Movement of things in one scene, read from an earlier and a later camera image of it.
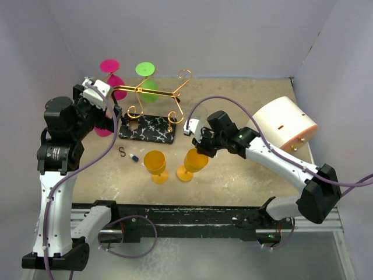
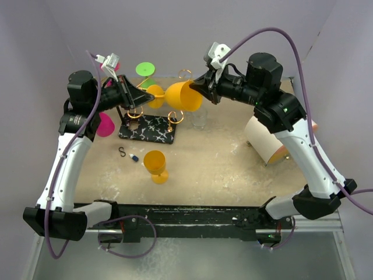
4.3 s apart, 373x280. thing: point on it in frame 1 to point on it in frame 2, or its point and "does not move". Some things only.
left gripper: x=105 y=122 to x=131 y=97
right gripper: x=201 y=146 to x=210 y=84
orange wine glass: x=154 y=161 does not move
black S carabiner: x=122 y=151 does not move
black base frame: x=132 y=220 does not move
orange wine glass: x=193 y=162 to x=179 y=94
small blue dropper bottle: x=134 y=157 does not move
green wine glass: x=147 y=69 does not move
